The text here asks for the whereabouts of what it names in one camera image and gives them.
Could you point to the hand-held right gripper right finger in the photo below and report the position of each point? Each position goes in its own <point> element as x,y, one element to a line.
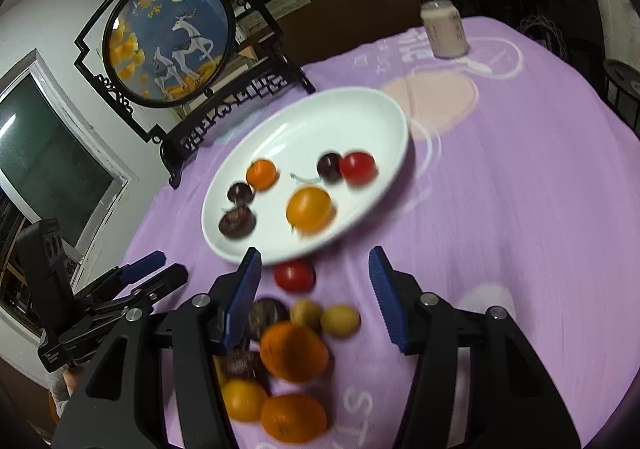
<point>387,299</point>

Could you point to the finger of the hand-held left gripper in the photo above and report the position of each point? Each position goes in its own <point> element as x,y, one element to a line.
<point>145,265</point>
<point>155,286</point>

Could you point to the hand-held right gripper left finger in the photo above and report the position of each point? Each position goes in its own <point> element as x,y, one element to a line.
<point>240,299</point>

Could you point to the dark brown water chestnut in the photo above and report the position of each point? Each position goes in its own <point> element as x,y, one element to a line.
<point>241,193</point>
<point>237,223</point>
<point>269,314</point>
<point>240,363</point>

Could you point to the tan longan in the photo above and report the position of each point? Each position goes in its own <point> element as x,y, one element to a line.
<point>341,320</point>
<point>305,313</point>

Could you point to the red cherry tomato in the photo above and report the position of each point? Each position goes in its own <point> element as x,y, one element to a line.
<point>358,166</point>
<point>295,275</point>

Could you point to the large orange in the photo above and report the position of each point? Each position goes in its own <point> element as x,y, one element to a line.
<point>294,351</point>
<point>293,418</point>

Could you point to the yellow orange tomato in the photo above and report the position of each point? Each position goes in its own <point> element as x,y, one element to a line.
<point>243,399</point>
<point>309,210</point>

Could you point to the white oval plate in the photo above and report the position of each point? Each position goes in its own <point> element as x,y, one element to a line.
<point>310,129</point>

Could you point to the person's left hand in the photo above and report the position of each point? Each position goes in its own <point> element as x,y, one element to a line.
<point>62,386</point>

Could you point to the white framed window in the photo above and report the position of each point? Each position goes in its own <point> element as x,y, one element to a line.
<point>45,149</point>

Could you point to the small orange tangerine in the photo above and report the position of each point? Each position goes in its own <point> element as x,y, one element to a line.
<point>261,174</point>

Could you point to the purple printed tablecloth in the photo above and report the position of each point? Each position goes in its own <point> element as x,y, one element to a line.
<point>500,179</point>

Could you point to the round deer screen ornament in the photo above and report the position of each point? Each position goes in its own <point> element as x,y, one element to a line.
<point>165,36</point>

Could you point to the white beverage can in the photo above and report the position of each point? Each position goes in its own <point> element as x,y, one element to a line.
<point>445,31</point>

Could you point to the brown cardboard board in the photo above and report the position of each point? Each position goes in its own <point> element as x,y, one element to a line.
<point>350,14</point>

